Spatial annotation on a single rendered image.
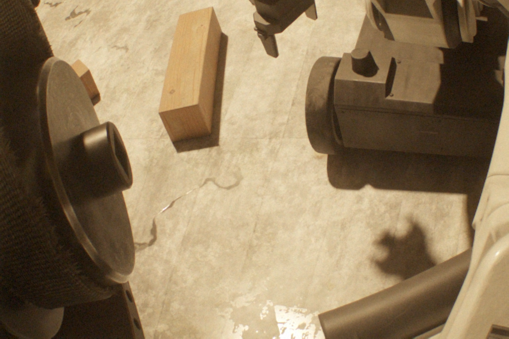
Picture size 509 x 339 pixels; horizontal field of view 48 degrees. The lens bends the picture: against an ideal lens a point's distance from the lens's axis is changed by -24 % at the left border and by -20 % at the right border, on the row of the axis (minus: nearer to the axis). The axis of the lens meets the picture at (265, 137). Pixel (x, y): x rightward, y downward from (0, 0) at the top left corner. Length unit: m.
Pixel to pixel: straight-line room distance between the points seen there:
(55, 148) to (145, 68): 1.61
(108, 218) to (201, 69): 1.29
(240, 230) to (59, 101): 1.10
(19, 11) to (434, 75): 1.08
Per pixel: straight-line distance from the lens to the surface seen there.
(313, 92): 1.37
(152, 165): 1.63
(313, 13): 1.19
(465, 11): 1.06
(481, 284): 0.26
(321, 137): 1.38
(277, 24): 1.10
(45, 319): 0.41
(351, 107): 1.33
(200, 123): 1.61
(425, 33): 1.05
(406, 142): 1.36
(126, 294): 0.56
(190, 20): 1.85
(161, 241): 1.47
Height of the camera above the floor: 1.09
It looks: 44 degrees down
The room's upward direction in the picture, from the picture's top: 20 degrees counter-clockwise
